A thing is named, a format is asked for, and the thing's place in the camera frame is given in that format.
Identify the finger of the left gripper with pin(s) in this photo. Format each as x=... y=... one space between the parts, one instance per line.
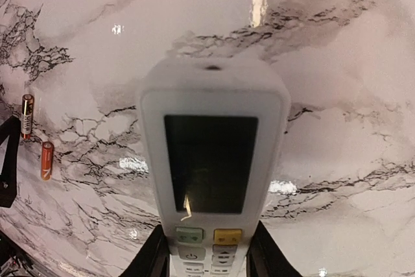
x=10 y=130

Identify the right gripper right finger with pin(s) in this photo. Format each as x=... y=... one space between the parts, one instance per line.
x=265 y=259

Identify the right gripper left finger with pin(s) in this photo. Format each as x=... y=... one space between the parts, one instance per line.
x=152 y=260

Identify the white remote control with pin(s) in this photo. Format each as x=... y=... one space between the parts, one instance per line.
x=212 y=129

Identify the orange AAA battery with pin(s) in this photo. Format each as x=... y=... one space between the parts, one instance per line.
x=46 y=160

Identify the black gold AAA battery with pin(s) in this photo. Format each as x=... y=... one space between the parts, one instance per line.
x=26 y=115

